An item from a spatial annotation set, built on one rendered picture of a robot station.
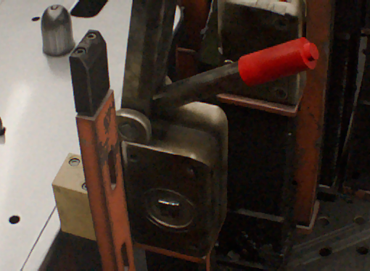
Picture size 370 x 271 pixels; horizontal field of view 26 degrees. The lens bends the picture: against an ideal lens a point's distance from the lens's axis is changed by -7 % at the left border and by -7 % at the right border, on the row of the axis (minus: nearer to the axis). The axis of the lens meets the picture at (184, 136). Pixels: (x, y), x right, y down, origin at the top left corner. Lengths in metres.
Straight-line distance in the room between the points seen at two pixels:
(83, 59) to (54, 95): 0.29
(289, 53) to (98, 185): 0.15
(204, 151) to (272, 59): 0.10
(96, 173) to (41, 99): 0.24
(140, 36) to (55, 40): 0.23
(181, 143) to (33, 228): 0.13
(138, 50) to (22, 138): 0.18
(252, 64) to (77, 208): 0.15
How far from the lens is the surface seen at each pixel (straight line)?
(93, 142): 0.50
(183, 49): 1.05
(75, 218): 0.60
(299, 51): 0.54
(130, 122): 0.61
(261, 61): 0.56
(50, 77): 0.77
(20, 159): 0.70
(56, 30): 0.78
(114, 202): 0.55
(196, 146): 0.61
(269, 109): 0.79
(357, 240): 1.02
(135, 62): 0.58
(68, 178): 0.58
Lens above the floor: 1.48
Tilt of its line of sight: 43 degrees down
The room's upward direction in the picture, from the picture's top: 2 degrees counter-clockwise
